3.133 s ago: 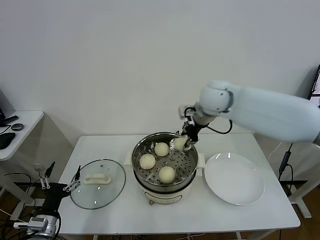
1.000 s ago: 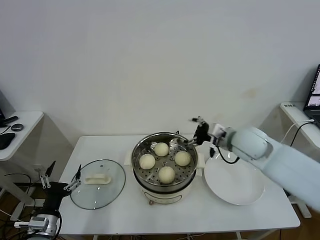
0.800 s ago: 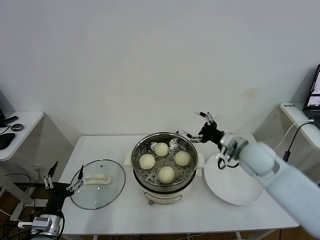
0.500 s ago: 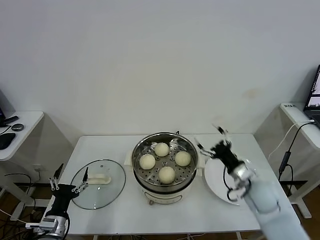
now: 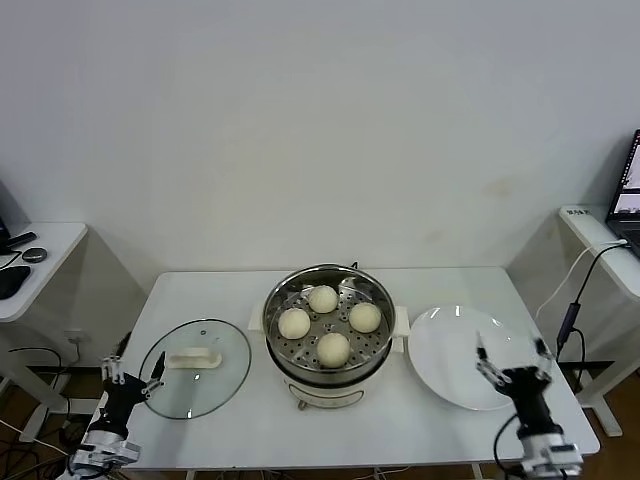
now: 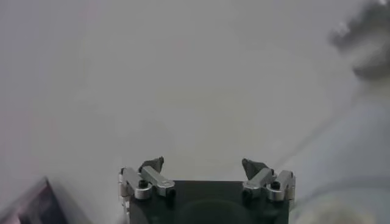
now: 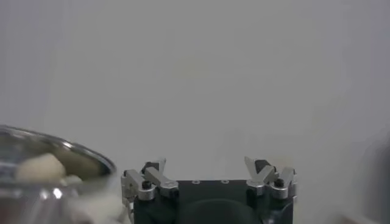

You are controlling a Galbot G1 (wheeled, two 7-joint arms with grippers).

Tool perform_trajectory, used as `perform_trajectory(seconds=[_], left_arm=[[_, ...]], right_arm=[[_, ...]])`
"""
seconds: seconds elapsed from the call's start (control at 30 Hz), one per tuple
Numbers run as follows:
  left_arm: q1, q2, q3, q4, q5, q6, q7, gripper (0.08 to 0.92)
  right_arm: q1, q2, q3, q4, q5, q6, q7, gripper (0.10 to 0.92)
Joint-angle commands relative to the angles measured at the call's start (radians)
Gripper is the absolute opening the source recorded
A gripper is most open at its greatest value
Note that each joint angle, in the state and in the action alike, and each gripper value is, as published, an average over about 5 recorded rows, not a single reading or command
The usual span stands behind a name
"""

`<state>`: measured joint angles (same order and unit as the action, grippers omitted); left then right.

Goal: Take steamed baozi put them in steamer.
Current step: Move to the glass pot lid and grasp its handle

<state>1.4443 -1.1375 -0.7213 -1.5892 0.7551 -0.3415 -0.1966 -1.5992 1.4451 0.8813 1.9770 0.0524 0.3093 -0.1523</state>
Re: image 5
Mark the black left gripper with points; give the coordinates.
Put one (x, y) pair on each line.
(122, 397)

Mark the white side desk with mouse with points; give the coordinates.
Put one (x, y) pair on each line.
(52, 250)

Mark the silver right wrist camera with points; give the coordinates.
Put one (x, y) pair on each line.
(560, 456)

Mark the perforated steel steamer basket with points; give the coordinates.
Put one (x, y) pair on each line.
(300, 350)

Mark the white wall outlet plug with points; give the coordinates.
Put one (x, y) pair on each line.
(75, 337)

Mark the cream electric cooking pot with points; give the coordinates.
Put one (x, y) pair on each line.
(325, 392)

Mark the black laptop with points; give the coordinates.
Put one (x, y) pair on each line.
(625, 220)

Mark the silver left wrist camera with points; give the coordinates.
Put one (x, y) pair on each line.
(115, 452)

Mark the dark computer monitor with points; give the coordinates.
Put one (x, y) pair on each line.
(10, 202)

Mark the printed desk label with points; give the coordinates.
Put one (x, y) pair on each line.
(577, 212)

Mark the white steamed baozi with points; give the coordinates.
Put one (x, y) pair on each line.
(322, 299)
(333, 350)
(294, 323)
(365, 317)

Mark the white round plate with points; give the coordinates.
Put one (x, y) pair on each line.
(440, 360)

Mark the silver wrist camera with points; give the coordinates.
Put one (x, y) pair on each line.
(115, 452)
(560, 456)

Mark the black remote bar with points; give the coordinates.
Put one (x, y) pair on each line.
(22, 239)

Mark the white side desk with laptop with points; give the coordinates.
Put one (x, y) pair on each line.
(585, 229)

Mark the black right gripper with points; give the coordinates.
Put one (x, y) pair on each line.
(525, 395)

